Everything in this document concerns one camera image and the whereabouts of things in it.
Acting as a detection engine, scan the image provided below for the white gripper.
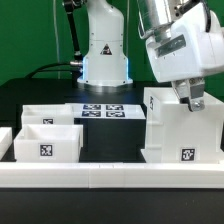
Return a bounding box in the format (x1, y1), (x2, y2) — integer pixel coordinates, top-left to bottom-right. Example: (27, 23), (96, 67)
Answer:
(146, 3), (224, 112)

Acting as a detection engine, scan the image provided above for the white drawer cabinet box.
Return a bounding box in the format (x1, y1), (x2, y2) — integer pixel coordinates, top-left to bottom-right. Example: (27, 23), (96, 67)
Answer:
(141, 87), (224, 164)

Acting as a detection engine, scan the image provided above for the white drawer with knob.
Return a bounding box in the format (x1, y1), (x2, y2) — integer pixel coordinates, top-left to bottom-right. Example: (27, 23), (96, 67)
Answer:
(14, 124), (83, 163)

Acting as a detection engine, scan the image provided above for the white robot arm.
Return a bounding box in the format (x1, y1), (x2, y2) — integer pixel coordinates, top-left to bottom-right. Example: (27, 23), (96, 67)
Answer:
(78, 0), (224, 111)

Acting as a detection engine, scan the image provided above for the rear white drawer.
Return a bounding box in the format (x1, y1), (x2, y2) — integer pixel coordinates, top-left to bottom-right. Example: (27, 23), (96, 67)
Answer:
(21, 104), (74, 125)

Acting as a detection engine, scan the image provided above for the white marker sheet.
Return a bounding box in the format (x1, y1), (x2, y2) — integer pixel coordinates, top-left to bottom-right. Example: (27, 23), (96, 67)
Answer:
(70, 103), (145, 120)

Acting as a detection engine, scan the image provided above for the white left fence block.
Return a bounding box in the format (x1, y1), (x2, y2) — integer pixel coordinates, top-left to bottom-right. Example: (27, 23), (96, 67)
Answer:
(0, 127), (12, 160)

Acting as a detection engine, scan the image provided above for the white front fence rail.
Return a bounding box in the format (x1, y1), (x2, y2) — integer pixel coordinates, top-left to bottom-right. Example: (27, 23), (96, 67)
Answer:
(0, 162), (224, 188)

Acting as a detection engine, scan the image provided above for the black cable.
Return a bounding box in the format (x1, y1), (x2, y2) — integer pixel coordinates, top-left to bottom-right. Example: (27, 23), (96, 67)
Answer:
(25, 62), (81, 79)

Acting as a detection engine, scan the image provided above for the white hanging cable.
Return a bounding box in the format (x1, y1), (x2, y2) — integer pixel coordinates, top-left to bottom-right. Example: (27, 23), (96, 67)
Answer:
(52, 0), (62, 80)

